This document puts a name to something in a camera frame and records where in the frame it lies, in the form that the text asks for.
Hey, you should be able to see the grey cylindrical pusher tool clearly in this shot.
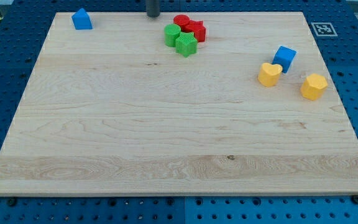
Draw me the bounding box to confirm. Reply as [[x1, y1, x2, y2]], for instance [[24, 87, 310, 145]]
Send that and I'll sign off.
[[145, 0, 160, 18]]

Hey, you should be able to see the red cylinder block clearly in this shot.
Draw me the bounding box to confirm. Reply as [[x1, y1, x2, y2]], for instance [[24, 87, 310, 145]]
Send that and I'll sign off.
[[173, 14, 190, 32]]

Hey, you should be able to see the yellow heart block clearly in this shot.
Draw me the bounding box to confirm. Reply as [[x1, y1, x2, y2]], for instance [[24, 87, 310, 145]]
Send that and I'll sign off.
[[257, 62, 283, 87]]

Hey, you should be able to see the red star block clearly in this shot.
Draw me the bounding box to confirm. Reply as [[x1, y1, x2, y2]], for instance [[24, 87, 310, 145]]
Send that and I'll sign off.
[[184, 20, 206, 42]]

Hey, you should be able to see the green star block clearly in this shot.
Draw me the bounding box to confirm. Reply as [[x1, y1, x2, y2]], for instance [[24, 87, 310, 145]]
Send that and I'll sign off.
[[175, 32, 198, 57]]

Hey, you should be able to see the yellow hexagon block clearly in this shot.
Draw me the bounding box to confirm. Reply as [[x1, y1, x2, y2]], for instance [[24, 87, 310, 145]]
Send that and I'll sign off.
[[300, 73, 328, 101]]

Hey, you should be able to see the blue house-shaped block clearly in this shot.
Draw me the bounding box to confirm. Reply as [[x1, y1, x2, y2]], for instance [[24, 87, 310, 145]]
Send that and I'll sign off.
[[71, 8, 93, 30]]

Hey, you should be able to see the green cylinder block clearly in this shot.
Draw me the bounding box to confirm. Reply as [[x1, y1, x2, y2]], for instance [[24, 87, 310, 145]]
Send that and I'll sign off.
[[163, 24, 181, 47]]

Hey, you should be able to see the light wooden board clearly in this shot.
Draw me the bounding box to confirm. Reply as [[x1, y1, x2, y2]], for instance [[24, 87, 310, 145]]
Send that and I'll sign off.
[[0, 12, 358, 197]]

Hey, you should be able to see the white fiducial marker tag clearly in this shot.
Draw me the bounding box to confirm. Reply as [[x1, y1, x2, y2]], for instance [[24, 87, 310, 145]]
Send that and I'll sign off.
[[311, 22, 337, 37]]

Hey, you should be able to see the blue cube block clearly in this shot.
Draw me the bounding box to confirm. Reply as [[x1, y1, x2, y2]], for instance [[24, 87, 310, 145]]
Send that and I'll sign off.
[[272, 46, 297, 73]]

